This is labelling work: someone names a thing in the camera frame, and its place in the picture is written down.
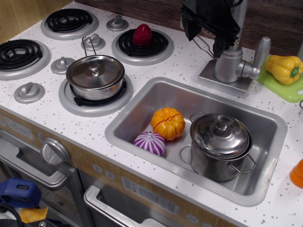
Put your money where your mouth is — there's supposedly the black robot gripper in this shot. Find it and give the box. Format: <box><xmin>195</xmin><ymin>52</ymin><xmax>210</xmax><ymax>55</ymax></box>
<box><xmin>181</xmin><ymin>0</ymin><xmax>240</xmax><ymax>58</ymax></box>

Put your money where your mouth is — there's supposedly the silver toy faucet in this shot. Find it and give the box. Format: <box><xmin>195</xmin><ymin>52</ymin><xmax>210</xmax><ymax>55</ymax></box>
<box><xmin>197</xmin><ymin>0</ymin><xmax>271</xmax><ymax>99</ymax></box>

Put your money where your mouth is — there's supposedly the back right stove burner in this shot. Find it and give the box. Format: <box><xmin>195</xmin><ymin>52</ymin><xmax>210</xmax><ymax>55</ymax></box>
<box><xmin>111</xmin><ymin>29</ymin><xmax>174</xmax><ymax>66</ymax></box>

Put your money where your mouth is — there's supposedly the stove burner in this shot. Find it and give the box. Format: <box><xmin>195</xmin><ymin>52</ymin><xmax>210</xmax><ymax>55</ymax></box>
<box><xmin>0</xmin><ymin>39</ymin><xmax>51</xmax><ymax>80</ymax></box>
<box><xmin>41</xmin><ymin>9</ymin><xmax>98</xmax><ymax>41</ymax></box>
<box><xmin>59</xmin><ymin>75</ymin><xmax>133</xmax><ymax>117</ymax></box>
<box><xmin>111</xmin><ymin>29</ymin><xmax>174</xmax><ymax>66</ymax></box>

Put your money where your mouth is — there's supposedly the red toy egg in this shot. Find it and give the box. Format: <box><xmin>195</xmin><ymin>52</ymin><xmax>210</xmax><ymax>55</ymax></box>
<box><xmin>132</xmin><ymin>24</ymin><xmax>152</xmax><ymax>47</ymax></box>

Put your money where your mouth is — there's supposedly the yellow toy bell pepper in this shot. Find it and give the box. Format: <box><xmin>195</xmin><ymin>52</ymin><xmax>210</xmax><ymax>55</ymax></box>
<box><xmin>265</xmin><ymin>55</ymin><xmax>303</xmax><ymax>85</ymax></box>

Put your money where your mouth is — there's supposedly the grey stove knob back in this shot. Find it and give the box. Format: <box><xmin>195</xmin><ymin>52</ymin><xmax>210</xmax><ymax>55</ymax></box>
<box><xmin>106</xmin><ymin>15</ymin><xmax>129</xmax><ymax>32</ymax></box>

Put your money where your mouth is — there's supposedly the grey stove knob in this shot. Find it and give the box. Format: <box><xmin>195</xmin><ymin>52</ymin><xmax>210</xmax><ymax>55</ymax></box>
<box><xmin>81</xmin><ymin>34</ymin><xmax>106</xmax><ymax>52</ymax></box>
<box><xmin>14</xmin><ymin>82</ymin><xmax>45</xmax><ymax>104</ymax></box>
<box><xmin>106</xmin><ymin>15</ymin><xmax>129</xmax><ymax>32</ymax></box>
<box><xmin>51</xmin><ymin>57</ymin><xmax>75</xmax><ymax>75</ymax></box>

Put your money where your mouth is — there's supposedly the orange toy pumpkin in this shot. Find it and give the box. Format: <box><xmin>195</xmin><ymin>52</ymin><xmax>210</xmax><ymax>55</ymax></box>
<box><xmin>151</xmin><ymin>107</ymin><xmax>186</xmax><ymax>141</ymax></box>

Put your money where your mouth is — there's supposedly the green cutting board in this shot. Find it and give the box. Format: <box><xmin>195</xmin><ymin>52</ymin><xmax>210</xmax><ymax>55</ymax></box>
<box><xmin>256</xmin><ymin>55</ymin><xmax>303</xmax><ymax>103</ymax></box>

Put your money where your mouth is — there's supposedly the steel tall pot lid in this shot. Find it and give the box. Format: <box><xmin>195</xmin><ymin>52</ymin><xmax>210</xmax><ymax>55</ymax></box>
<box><xmin>190</xmin><ymin>112</ymin><xmax>251</xmax><ymax>159</ymax></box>

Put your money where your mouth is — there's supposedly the grey stove knob centre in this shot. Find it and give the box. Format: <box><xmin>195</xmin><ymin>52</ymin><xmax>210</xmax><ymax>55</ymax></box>
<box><xmin>81</xmin><ymin>34</ymin><xmax>106</xmax><ymax>52</ymax></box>

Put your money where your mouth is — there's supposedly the silver sink basin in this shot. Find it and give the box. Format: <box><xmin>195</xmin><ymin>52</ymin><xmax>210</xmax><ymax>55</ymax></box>
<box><xmin>105</xmin><ymin>77</ymin><xmax>287</xmax><ymax>206</ymax></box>

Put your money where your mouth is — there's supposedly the steel saucepan lid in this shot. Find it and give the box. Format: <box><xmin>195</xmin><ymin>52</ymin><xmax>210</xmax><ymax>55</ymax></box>
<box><xmin>66</xmin><ymin>55</ymin><xmax>125</xmax><ymax>90</ymax></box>

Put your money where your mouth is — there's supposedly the small steel saucepan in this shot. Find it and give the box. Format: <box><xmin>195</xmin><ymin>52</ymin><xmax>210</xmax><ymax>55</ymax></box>
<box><xmin>66</xmin><ymin>36</ymin><xmax>126</xmax><ymax>101</ymax></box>

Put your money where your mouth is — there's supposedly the purple white toy onion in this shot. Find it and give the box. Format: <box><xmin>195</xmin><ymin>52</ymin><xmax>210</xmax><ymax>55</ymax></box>
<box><xmin>133</xmin><ymin>131</ymin><xmax>166</xmax><ymax>156</ymax></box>

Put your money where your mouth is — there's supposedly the front stove burner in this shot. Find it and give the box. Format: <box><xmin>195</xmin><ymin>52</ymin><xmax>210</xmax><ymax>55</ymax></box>
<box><xmin>59</xmin><ymin>75</ymin><xmax>133</xmax><ymax>117</ymax></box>

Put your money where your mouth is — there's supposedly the tall steel pot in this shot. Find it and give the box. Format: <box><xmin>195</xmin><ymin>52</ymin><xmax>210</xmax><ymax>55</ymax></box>
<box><xmin>190</xmin><ymin>127</ymin><xmax>256</xmax><ymax>182</ymax></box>

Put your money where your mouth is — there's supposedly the back left stove burner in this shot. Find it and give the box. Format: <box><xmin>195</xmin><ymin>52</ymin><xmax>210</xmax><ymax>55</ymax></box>
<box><xmin>41</xmin><ymin>9</ymin><xmax>98</xmax><ymax>41</ymax></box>

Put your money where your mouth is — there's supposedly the grey stove knob left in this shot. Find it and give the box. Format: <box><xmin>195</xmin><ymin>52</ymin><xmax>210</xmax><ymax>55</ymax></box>
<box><xmin>51</xmin><ymin>57</ymin><xmax>75</xmax><ymax>75</ymax></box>

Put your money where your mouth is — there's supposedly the orange toy bottle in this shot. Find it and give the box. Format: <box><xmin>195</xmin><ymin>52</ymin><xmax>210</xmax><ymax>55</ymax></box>
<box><xmin>290</xmin><ymin>159</ymin><xmax>303</xmax><ymax>188</ymax></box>

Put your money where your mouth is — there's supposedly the far left stove burner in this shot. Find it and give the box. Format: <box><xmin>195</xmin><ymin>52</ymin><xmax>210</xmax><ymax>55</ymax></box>
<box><xmin>0</xmin><ymin>39</ymin><xmax>51</xmax><ymax>80</ymax></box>

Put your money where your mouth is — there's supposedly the grey stove knob front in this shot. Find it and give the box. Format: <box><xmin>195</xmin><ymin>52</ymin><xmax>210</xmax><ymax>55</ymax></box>
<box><xmin>14</xmin><ymin>82</ymin><xmax>45</xmax><ymax>104</ymax></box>

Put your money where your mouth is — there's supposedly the grey oven dial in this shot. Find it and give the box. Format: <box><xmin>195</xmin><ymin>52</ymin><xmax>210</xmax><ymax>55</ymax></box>
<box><xmin>40</xmin><ymin>137</ymin><xmax>71</xmax><ymax>166</ymax></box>

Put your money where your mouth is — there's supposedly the blue clamp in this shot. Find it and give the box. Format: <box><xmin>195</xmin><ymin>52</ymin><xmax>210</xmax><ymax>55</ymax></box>
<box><xmin>0</xmin><ymin>178</ymin><xmax>42</xmax><ymax>208</ymax></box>

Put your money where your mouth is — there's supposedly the yellow tape piece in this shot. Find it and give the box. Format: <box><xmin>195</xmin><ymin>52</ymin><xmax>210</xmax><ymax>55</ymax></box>
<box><xmin>19</xmin><ymin>207</ymin><xmax>48</xmax><ymax>224</ymax></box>

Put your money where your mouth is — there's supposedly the thin wire rack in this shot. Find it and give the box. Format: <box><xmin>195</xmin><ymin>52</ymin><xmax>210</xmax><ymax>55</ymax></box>
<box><xmin>192</xmin><ymin>36</ymin><xmax>215</xmax><ymax>59</ymax></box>

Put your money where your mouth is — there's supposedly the silver dishwasher door handle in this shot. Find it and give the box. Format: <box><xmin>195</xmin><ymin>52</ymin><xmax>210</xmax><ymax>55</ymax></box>
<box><xmin>83</xmin><ymin>184</ymin><xmax>175</xmax><ymax>227</ymax></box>

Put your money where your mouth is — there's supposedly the silver oven door handle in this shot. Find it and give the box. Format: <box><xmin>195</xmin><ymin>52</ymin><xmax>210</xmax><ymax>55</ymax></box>
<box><xmin>0</xmin><ymin>130</ymin><xmax>81</xmax><ymax>191</ymax></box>

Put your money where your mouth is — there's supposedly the black cable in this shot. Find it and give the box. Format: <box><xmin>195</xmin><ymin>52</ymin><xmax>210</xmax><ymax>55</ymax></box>
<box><xmin>0</xmin><ymin>203</ymin><xmax>24</xmax><ymax>227</ymax></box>

